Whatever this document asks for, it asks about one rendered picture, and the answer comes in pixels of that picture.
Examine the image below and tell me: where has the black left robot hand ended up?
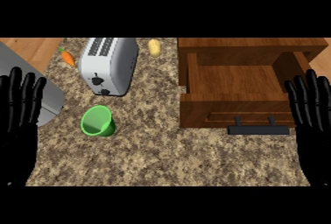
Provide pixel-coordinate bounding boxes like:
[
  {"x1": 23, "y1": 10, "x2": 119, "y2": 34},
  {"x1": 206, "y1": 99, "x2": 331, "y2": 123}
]
[{"x1": 0, "y1": 66, "x2": 48, "y2": 187}]

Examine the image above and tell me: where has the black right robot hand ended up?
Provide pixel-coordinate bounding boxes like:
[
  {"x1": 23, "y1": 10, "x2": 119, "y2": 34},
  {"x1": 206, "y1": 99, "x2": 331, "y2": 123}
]
[{"x1": 284, "y1": 68, "x2": 331, "y2": 187}]

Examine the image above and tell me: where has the green cup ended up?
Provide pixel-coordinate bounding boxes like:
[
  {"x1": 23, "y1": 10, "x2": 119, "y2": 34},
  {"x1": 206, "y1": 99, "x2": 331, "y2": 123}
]
[{"x1": 80, "y1": 105, "x2": 117, "y2": 137}]

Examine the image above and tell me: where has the brown wooden drawer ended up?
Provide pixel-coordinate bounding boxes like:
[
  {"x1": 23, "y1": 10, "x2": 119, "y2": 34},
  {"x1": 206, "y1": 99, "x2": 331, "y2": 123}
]
[{"x1": 179, "y1": 52, "x2": 314, "y2": 130}]

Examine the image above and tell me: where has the grey metal sink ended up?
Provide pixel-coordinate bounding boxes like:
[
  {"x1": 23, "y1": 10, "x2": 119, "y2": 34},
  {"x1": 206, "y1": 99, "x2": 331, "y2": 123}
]
[{"x1": 0, "y1": 41, "x2": 67, "y2": 128}]

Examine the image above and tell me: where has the orange carrot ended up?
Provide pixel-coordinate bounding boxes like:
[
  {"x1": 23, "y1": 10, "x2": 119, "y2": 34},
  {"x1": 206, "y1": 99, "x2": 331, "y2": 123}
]
[{"x1": 58, "y1": 47, "x2": 79, "y2": 68}]

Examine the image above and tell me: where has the brown wooden cabinet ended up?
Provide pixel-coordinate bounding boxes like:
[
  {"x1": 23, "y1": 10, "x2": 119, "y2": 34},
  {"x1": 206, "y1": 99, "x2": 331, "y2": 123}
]
[{"x1": 178, "y1": 38, "x2": 330, "y2": 88}]

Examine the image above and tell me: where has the silver toaster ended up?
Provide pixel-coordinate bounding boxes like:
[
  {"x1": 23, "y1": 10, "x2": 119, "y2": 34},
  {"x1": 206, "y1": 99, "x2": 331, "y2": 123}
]
[{"x1": 79, "y1": 38, "x2": 141, "y2": 97}]

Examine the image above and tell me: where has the yellow potato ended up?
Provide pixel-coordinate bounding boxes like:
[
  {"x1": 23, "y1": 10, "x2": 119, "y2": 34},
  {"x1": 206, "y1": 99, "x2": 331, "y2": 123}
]
[{"x1": 148, "y1": 38, "x2": 163, "y2": 59}]

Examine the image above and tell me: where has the dark grey drawer handle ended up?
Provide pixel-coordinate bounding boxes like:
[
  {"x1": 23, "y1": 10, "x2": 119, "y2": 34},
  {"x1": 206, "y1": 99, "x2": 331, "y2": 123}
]
[{"x1": 227, "y1": 115, "x2": 292, "y2": 136}]

